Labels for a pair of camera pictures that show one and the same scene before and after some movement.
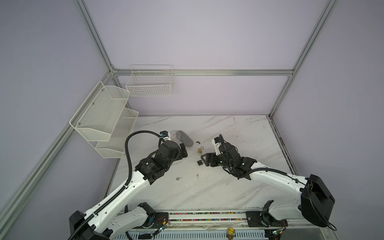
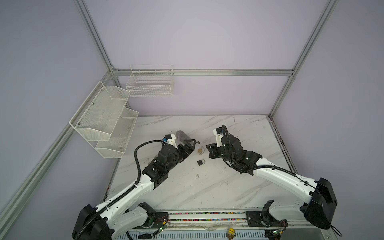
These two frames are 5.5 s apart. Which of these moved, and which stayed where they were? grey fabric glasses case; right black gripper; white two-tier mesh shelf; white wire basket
Moved: right black gripper
Stayed: white two-tier mesh shelf; white wire basket; grey fabric glasses case
